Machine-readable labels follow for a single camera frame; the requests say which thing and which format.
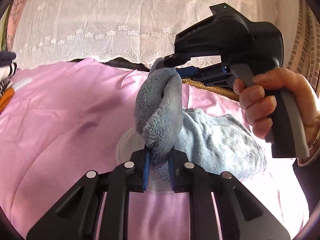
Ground orange folded garment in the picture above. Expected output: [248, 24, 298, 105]
[0, 88, 15, 113]

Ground striped folded garment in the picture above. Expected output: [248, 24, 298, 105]
[0, 79, 13, 98]

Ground white folded garment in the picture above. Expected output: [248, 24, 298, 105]
[0, 62, 17, 81]

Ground person's right hand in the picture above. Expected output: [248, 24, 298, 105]
[233, 68, 319, 167]

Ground pink floral cloth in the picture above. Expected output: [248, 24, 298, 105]
[3, 0, 27, 51]

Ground navy folded garment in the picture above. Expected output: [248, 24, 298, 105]
[0, 50, 16, 67]

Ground brown checkered curtain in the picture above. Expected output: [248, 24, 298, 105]
[286, 0, 319, 91]

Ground blue fleece jacket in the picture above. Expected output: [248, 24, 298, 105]
[134, 58, 267, 181]

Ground white lace cover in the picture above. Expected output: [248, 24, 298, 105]
[12, 0, 277, 69]

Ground woven bamboo mat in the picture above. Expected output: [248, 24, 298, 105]
[182, 79, 239, 102]

